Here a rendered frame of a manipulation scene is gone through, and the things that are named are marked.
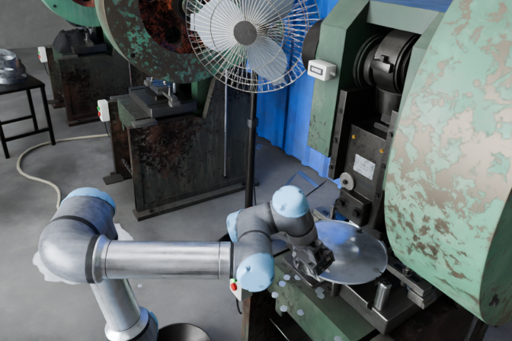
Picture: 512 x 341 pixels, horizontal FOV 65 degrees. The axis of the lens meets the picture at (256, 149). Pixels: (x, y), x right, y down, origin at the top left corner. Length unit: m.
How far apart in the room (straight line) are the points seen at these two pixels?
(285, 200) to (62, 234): 0.46
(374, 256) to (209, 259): 0.64
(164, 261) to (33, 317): 1.52
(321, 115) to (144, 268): 0.66
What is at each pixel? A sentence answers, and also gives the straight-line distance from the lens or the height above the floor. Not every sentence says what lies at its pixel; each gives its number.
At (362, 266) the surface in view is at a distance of 1.28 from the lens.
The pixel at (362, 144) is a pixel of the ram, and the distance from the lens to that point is 1.17.
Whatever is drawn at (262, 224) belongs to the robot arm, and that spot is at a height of 1.06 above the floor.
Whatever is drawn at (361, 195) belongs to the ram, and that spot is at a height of 0.98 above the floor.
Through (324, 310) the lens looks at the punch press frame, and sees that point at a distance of 1.32.
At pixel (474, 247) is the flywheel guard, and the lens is 0.67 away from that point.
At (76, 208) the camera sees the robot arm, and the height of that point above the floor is 1.09.
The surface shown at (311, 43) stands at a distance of 1.26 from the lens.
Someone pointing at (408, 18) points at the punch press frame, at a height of 1.47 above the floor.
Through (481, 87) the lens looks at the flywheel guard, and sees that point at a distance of 0.61.
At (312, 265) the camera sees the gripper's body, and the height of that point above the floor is 0.90.
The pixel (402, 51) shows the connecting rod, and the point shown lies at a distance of 1.07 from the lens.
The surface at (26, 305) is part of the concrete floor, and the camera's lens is 2.37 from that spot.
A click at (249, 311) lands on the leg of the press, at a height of 0.41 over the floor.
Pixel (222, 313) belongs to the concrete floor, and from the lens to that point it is 2.13.
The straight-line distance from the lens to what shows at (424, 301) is 1.32.
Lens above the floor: 1.61
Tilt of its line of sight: 27 degrees down
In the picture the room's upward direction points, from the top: 3 degrees clockwise
